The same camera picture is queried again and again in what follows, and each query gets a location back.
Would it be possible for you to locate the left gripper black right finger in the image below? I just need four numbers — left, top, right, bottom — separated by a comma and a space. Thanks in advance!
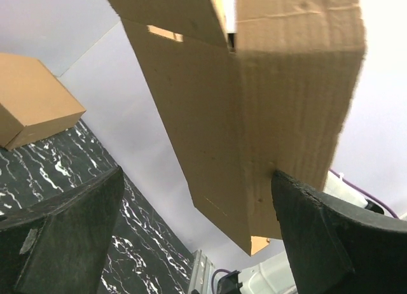
271, 171, 406, 294

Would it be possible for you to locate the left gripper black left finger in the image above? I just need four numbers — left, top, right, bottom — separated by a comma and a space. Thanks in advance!
1, 167, 124, 293

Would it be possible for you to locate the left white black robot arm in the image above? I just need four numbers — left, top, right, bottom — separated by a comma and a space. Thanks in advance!
1, 167, 406, 293

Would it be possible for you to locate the closed brown cardboard box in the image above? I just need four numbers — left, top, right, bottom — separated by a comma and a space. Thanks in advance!
1, 53, 86, 150

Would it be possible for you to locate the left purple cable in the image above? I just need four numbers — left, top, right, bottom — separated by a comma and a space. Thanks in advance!
209, 168, 400, 294

